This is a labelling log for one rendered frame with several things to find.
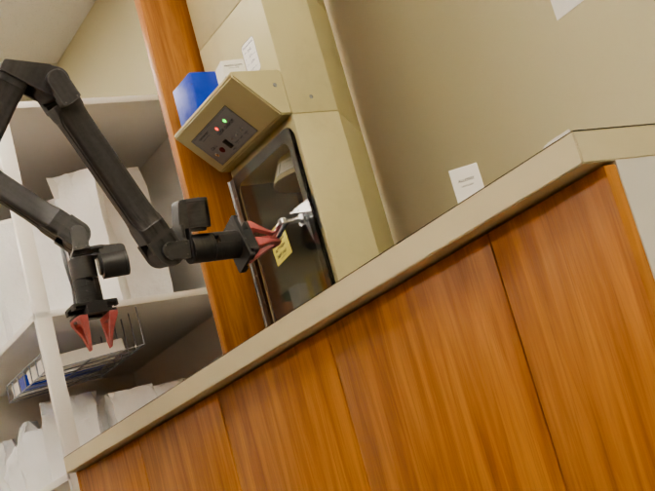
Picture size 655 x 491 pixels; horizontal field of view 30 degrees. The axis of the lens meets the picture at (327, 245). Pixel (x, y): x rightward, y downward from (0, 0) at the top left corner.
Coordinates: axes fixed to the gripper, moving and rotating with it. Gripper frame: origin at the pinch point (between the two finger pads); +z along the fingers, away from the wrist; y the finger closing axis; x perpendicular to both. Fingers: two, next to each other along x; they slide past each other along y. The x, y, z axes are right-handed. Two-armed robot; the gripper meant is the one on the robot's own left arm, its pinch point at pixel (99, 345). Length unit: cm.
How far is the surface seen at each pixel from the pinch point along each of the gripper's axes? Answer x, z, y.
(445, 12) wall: -50, -51, 77
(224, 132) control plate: -28, -35, 27
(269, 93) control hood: -46, -36, 30
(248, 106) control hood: -41, -36, 27
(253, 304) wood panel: -9.0, -1.7, 33.6
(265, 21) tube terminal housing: -46, -52, 34
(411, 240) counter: -115, 17, 4
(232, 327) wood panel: -9.0, 2.7, 27.1
